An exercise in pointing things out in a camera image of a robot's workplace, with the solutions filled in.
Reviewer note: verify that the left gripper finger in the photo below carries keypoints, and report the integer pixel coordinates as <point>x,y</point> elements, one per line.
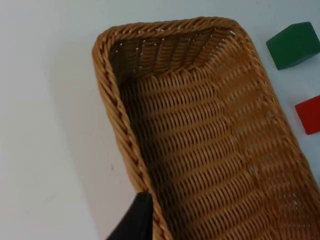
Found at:
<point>135,220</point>

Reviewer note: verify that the pale brown wicker basket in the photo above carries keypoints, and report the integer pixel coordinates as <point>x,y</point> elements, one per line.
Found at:
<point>200,140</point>

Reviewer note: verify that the green cube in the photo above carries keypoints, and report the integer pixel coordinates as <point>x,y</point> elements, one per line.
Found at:
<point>292,46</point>

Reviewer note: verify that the red cube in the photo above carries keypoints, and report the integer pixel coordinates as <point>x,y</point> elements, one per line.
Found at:
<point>310,116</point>

